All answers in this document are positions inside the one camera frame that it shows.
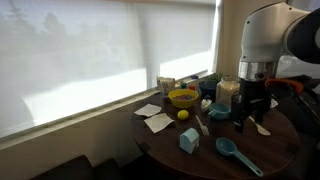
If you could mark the white plastic fork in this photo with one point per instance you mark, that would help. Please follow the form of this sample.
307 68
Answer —
204 128

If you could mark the red toy block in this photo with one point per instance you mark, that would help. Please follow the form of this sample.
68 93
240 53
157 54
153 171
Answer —
192 87

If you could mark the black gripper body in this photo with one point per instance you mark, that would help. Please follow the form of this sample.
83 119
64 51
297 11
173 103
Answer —
250 99

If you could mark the white plastic spoon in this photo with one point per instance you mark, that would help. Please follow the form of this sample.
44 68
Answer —
260 129

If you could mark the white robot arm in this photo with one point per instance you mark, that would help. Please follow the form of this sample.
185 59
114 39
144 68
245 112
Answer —
269 33

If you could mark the green toy block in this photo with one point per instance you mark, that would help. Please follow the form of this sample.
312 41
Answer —
183 86

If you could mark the patterned paper cup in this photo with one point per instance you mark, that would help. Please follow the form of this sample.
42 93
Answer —
165 85

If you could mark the glass jar with white powder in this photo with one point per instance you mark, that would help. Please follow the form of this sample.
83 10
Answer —
225 89

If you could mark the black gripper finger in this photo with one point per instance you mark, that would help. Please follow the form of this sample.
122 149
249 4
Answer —
259 117
239 126

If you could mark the small blue house box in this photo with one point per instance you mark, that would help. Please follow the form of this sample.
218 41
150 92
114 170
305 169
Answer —
189 140

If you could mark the yellow lemon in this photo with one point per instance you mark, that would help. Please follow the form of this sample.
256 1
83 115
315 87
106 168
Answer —
183 114

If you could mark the white paper napkin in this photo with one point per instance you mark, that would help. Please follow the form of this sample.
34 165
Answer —
148 110
158 122

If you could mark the yellow bowl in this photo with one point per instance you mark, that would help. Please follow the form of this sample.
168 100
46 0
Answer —
183 98

